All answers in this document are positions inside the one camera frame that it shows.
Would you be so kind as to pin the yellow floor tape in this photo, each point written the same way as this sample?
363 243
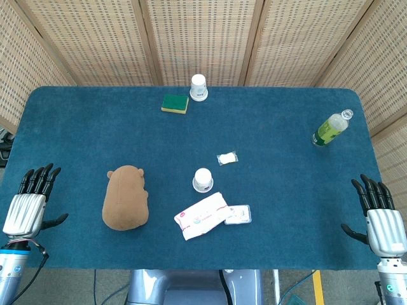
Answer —
318 287

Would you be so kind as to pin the green label plastic bottle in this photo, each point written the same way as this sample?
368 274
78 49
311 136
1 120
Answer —
329 128

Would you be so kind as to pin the woven bamboo folding screen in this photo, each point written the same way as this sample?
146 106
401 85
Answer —
203 41

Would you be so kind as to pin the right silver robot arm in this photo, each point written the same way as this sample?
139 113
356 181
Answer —
392 282

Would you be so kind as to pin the blue table mat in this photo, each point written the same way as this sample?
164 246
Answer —
203 143

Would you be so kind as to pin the grey robot torso base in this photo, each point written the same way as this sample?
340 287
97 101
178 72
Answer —
194 287

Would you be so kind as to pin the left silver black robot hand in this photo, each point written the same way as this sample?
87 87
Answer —
24 209

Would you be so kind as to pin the small white wrapped packet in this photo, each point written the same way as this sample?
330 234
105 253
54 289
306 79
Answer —
227 158

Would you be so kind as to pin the white paper cup blue print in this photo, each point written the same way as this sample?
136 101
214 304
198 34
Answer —
198 88

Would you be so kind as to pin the green yellow sponge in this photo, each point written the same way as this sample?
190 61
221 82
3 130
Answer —
175 103

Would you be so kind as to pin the white paper cup pink print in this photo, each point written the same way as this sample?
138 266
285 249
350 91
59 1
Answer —
203 181

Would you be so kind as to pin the large white tissue pack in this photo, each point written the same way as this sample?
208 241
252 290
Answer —
202 216

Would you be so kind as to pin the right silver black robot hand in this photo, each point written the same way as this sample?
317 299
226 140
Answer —
383 222

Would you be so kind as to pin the brown plush bear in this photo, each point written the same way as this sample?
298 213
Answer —
125 198

